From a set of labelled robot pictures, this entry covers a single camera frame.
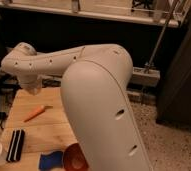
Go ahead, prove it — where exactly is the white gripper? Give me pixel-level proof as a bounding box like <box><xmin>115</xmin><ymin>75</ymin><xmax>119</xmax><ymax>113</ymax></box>
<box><xmin>22</xmin><ymin>79</ymin><xmax>42</xmax><ymax>95</ymax></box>

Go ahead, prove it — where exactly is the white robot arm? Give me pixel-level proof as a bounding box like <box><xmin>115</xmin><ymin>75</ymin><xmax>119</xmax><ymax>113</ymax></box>
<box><xmin>1</xmin><ymin>42</ymin><xmax>153</xmax><ymax>171</ymax></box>

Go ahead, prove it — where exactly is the red bowl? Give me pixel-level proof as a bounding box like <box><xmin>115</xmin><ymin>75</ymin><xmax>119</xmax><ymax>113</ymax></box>
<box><xmin>63</xmin><ymin>143</ymin><xmax>89</xmax><ymax>171</ymax></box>

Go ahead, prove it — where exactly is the black white striped eraser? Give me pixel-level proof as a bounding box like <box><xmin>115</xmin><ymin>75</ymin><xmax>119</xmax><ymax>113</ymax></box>
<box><xmin>6</xmin><ymin>130</ymin><xmax>25</xmax><ymax>162</ymax></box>

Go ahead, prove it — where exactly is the blue cloth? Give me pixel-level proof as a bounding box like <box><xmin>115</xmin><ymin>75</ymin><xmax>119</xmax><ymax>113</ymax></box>
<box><xmin>38</xmin><ymin>151</ymin><xmax>63</xmax><ymax>171</ymax></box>

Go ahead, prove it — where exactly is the metal tripod pole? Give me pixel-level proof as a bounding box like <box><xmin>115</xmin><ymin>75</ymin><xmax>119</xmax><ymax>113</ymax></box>
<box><xmin>144</xmin><ymin>0</ymin><xmax>179</xmax><ymax>73</ymax></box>

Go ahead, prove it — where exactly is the white baseboard ledge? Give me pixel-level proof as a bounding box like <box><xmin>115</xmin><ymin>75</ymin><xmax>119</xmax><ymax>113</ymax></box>
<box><xmin>131</xmin><ymin>67</ymin><xmax>160</xmax><ymax>87</ymax></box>

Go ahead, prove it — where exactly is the dark cabinet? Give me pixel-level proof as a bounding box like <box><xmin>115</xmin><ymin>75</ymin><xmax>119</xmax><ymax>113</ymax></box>
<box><xmin>156</xmin><ymin>8</ymin><xmax>191</xmax><ymax>127</ymax></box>

